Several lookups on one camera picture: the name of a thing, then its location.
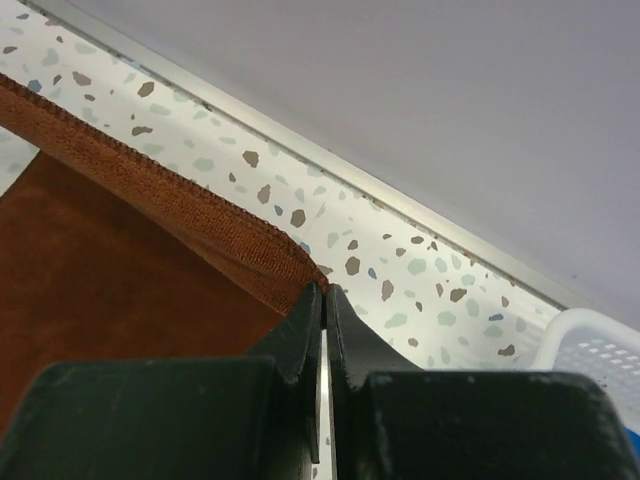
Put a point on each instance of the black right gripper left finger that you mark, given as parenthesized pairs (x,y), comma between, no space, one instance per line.
(253,416)

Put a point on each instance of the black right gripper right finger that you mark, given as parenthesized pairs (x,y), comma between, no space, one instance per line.
(394,420)

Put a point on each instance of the brown towel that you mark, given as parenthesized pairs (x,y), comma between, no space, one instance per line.
(108,255)

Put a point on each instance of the blue towel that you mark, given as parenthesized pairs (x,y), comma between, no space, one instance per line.
(632,435)

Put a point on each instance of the white plastic mesh basket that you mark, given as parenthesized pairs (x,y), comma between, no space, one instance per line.
(586,342)

